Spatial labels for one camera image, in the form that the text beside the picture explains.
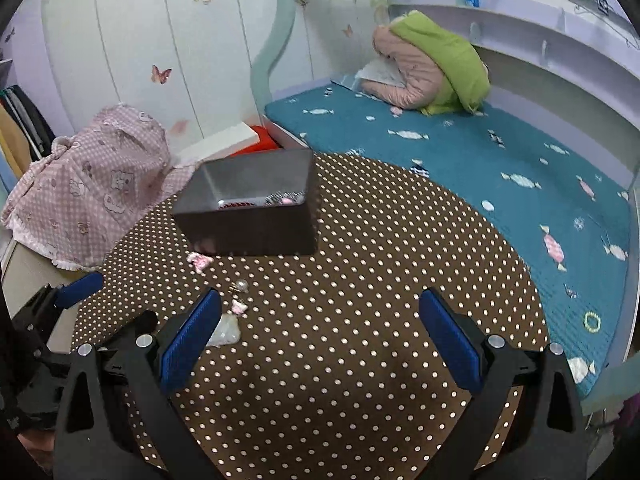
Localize tan hanging coat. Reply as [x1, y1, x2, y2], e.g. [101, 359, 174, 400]
[0, 105, 32, 182]

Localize round brown polka-dot table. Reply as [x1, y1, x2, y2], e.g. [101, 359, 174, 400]
[70, 152, 551, 480]

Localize black hanging garment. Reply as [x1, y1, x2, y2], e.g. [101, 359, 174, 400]
[9, 85, 57, 162]

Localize white wardrobe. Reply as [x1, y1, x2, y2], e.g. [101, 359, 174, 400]
[40, 0, 282, 147]

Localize teal candy print bed sheet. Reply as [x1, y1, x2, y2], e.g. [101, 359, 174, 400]
[264, 82, 632, 399]

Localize white board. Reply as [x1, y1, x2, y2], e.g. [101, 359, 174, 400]
[172, 121, 261, 167]

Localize wire clothes hanger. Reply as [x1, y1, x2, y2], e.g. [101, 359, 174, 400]
[575, 0, 640, 51]

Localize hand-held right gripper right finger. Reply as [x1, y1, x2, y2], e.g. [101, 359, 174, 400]
[417, 287, 586, 480]

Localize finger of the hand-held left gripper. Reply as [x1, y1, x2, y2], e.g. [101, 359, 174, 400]
[12, 271, 105, 341]
[97, 310, 158, 352]

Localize pink quilted jacket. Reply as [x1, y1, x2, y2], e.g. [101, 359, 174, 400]
[361, 16, 453, 110]

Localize pink printed cloth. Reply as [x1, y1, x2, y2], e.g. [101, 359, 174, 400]
[0, 104, 197, 272]

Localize green blanket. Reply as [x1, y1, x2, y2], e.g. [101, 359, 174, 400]
[392, 10, 491, 117]

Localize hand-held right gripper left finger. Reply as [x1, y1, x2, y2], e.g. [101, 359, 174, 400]
[52, 287, 223, 480]

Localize white bed shelf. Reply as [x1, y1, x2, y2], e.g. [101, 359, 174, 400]
[390, 0, 640, 128]

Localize grey metal tin box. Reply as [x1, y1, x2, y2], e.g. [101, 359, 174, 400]
[171, 148, 321, 257]

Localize red storage stool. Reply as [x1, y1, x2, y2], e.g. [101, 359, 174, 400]
[248, 125, 282, 152]

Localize white pillow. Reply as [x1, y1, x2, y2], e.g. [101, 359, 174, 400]
[359, 57, 407, 87]

